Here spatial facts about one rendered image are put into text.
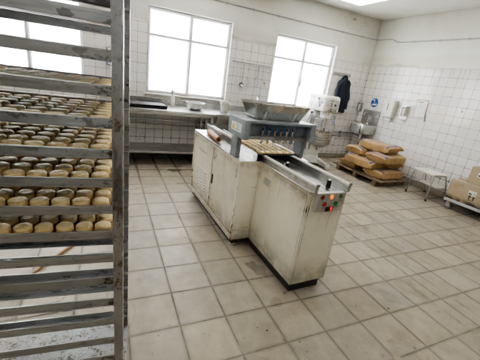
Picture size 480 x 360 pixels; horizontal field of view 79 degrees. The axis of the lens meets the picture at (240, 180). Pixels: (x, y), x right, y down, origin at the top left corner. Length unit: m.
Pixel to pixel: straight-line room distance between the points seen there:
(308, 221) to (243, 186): 0.71
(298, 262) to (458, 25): 5.21
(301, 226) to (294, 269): 0.36
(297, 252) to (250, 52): 4.29
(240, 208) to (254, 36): 3.87
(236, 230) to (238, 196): 0.34
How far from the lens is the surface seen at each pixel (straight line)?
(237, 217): 2.66
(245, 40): 5.77
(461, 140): 6.07
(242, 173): 2.49
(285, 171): 2.24
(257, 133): 2.55
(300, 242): 2.17
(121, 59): 0.88
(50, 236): 1.08
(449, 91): 6.29
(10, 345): 1.95
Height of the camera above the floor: 1.49
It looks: 19 degrees down
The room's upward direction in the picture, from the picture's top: 8 degrees clockwise
